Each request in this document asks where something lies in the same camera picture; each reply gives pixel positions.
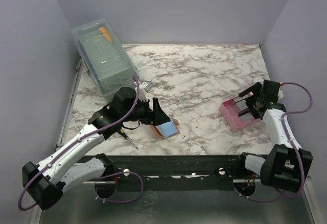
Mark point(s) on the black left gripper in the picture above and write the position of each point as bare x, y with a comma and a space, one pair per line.
157, 116

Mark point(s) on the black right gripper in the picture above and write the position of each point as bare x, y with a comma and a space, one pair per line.
255, 89

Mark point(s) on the tan leather card holder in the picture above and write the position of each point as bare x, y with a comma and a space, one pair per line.
166, 130

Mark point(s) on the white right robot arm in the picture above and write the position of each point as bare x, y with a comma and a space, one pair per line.
286, 166

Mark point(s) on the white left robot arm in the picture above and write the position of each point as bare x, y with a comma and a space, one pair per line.
47, 180

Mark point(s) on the grey credit card stack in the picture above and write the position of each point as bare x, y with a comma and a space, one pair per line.
239, 106

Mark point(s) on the pink plastic card tray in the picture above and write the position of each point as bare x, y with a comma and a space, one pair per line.
235, 122

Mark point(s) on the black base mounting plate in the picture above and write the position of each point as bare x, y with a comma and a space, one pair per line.
223, 170

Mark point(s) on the clear green plastic storage box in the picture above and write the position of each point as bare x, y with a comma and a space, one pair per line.
108, 64

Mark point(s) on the orange tool inside box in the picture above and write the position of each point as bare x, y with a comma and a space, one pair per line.
106, 34

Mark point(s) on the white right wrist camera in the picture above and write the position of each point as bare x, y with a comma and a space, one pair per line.
280, 92

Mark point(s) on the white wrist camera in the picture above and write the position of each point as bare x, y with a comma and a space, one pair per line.
280, 92
144, 89

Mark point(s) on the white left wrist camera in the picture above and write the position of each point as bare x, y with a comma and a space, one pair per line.
144, 89

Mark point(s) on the yellow black handled screwdriver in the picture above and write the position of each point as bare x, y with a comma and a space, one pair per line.
123, 134

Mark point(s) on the aluminium front rail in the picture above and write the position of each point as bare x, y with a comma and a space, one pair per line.
178, 178

